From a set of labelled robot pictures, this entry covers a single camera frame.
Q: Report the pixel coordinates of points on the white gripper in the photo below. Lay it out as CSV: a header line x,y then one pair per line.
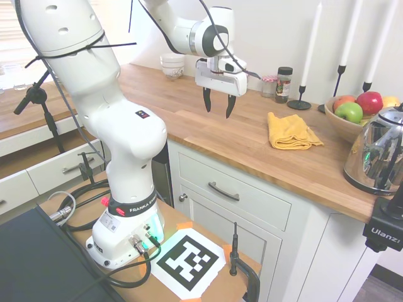
x,y
217,81

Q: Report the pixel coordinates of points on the yellow terry towel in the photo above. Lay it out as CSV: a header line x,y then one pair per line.
x,y
289,129

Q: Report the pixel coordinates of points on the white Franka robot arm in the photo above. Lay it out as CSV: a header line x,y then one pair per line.
x,y
94,94

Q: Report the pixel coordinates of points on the glass jar red checked lid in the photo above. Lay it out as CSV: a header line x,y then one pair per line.
x,y
268,87

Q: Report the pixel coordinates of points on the white bowl with floral print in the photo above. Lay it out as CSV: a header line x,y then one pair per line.
x,y
172,73

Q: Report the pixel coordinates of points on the spice jar black lid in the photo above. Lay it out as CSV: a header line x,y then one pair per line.
x,y
283,86

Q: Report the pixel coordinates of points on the short black candle holder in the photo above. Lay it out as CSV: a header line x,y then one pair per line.
x,y
299,104

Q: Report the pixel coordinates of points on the dark dishwasher front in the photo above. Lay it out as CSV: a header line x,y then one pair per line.
x,y
163,176

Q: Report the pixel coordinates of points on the round metal cabinet knob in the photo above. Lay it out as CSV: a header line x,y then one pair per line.
x,y
183,197

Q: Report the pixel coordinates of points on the white taper candle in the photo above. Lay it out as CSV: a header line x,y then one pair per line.
x,y
351,34
311,47
379,47

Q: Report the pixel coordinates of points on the white cabinet drawer front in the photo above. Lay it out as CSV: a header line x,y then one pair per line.
x,y
264,204

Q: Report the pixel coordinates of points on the white cabinet door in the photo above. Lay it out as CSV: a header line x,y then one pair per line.
x,y
214,220

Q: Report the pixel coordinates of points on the black zip tie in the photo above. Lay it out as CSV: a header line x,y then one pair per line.
x,y
130,19
94,46

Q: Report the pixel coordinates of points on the tall black candle holder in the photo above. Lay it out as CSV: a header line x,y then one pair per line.
x,y
340,75

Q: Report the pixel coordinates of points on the orange fruit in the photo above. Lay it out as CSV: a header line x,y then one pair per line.
x,y
343,101

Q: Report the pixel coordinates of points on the wooden fruit bowl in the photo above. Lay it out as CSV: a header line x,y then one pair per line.
x,y
341,129

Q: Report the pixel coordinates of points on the orange tape piece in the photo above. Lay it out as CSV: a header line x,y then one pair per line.
x,y
185,225
193,299
144,265
228,250

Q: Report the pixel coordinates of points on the green apple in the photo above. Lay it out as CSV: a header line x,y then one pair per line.
x,y
349,112

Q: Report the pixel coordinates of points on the small black clamp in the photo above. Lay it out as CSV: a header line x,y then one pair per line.
x,y
86,168

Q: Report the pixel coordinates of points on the yellow banana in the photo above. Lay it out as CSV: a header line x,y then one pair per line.
x,y
366,121

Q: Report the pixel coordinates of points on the medium black candle holder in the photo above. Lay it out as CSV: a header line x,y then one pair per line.
x,y
367,86

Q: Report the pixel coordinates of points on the red apple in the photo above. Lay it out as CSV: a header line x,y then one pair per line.
x,y
370,102

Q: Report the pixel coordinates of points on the black white marker sheet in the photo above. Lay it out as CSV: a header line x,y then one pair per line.
x,y
189,261

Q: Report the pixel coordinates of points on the chrome electric kettle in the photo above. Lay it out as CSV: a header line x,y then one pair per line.
x,y
378,151

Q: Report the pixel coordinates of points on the black boom stand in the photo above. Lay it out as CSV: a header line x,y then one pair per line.
x,y
50,119

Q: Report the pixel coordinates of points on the yellow apple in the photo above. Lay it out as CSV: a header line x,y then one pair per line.
x,y
390,102

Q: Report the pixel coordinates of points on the white kitchen cabinet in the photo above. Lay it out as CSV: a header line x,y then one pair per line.
x,y
315,251

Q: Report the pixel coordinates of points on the black screw clamp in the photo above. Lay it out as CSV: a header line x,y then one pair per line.
x,y
252,277

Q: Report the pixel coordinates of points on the white drawer unit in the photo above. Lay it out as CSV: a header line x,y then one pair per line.
x,y
44,179

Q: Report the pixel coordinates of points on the black Ulanzi clamp stand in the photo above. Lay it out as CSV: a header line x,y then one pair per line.
x,y
382,232

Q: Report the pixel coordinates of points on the window blind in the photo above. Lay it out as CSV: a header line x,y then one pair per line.
x,y
15,28

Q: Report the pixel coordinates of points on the black flat case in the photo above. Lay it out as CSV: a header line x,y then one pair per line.
x,y
41,261

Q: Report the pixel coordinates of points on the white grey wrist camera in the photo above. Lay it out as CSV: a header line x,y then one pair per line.
x,y
231,66

